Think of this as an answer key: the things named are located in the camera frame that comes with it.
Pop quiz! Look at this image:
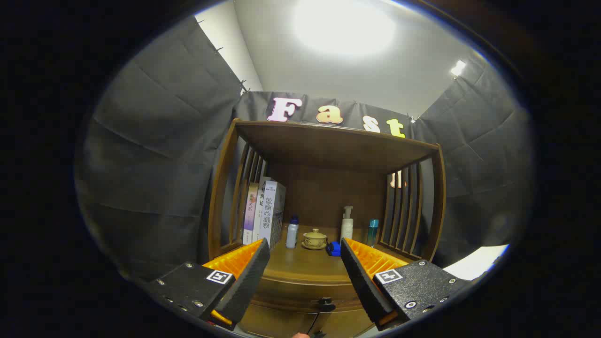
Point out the thin white book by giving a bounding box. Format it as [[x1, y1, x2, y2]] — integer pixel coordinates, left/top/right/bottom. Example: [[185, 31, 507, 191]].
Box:
[[253, 177, 272, 243]]

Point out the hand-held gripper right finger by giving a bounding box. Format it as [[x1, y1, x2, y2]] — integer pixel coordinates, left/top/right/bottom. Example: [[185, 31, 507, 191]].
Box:
[[340, 237, 470, 331]]

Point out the white panelled unit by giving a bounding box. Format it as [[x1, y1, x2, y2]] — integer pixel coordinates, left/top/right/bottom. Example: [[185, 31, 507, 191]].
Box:
[[443, 244, 510, 281]]

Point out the round ceiling light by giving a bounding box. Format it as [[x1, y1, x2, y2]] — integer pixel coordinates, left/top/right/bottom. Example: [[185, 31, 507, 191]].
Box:
[[291, 0, 397, 59]]

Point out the white pump bottle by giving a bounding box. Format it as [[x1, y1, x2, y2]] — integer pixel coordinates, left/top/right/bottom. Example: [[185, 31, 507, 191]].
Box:
[[340, 206, 354, 242]]

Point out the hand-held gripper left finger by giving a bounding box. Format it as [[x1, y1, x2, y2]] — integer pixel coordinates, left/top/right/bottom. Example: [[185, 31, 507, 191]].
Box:
[[146, 238, 271, 330]]

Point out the yellow lidded teacup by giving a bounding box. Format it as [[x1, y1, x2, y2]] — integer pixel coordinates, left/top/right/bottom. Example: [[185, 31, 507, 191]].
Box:
[[304, 229, 327, 248]]

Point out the white bottle with blue cap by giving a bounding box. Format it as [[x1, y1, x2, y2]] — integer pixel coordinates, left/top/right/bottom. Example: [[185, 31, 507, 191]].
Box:
[[286, 215, 300, 249]]

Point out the purple book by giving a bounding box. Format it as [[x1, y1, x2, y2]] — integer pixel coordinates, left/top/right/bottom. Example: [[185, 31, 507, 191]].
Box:
[[243, 182, 260, 245]]

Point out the brown wooden cabinet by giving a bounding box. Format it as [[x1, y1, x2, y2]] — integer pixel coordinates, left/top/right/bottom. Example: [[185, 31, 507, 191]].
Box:
[[208, 118, 447, 338]]

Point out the thick white patterned book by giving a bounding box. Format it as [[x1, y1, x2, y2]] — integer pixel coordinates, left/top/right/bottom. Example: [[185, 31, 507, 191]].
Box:
[[259, 181, 287, 250]]

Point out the wooden countertop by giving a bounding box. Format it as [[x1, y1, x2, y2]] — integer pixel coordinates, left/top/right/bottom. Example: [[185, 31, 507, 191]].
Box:
[[225, 225, 414, 284]]

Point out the wooden drawer with black knob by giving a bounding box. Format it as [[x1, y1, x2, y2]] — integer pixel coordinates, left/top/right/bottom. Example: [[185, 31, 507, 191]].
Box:
[[251, 275, 364, 314]]

